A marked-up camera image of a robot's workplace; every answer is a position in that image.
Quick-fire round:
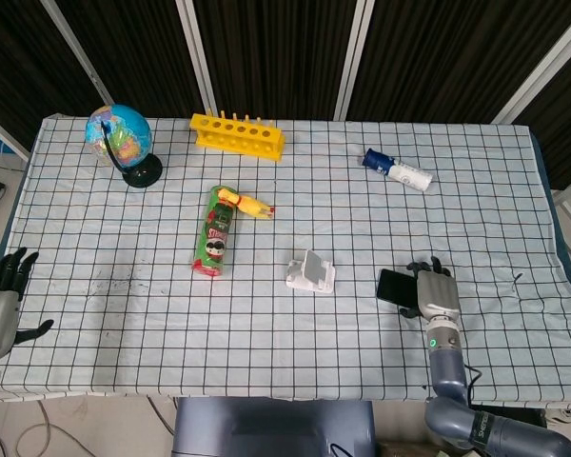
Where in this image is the yellow test tube rack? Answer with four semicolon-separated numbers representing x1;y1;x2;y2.
188;109;286;164

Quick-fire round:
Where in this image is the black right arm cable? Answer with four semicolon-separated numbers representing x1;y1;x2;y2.
463;364;484;407

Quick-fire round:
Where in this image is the yellow rubber chicken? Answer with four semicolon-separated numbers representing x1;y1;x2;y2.
217;188;276;221

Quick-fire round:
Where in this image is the blue and white bottle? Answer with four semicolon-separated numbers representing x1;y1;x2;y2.
362;147;434;194

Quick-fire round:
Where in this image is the green Pringles can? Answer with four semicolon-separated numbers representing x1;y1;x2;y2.
191;185;234;279

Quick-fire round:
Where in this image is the small desk globe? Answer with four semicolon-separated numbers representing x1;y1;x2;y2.
85;103;165;189

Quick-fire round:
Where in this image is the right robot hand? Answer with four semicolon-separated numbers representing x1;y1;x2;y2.
399;255;462;321

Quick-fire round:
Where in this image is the white phone stand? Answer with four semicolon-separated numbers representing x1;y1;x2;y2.
285;248;337;295

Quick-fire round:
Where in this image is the beige floor cable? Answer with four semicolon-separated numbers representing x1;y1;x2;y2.
13;399;99;457

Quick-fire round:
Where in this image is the white checkered tablecloth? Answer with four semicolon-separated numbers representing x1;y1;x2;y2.
0;112;571;409

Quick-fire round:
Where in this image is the black smartphone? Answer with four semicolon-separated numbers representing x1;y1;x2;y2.
376;268;420;308

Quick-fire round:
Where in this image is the grey-blue robot torso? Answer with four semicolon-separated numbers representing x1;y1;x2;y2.
171;397;377;457

